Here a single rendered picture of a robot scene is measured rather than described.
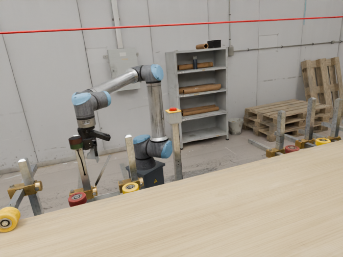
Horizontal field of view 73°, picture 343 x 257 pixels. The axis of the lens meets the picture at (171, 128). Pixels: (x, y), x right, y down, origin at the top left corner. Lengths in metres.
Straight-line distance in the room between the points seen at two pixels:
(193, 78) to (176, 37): 0.73
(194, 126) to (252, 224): 3.47
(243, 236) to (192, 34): 3.60
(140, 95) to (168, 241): 3.22
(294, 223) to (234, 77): 3.76
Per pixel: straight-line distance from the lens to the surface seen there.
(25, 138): 4.10
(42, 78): 3.88
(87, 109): 1.24
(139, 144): 1.93
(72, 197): 1.24
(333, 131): 2.08
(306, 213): 1.06
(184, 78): 4.08
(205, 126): 4.41
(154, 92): 1.74
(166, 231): 0.92
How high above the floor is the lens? 1.51
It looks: 18 degrees down
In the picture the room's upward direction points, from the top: 5 degrees counter-clockwise
